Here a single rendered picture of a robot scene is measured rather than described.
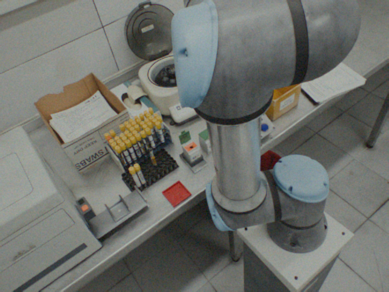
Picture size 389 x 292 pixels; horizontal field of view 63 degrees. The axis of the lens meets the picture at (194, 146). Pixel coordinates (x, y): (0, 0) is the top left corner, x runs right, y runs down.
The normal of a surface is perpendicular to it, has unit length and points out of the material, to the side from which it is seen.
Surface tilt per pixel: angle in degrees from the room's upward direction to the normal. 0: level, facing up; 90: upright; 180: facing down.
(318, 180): 7
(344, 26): 62
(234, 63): 70
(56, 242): 90
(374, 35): 0
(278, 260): 4
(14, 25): 90
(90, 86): 88
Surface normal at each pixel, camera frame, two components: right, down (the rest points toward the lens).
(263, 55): 0.07, 0.48
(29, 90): 0.59, 0.56
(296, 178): -0.04, -0.71
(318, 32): 0.11, 0.28
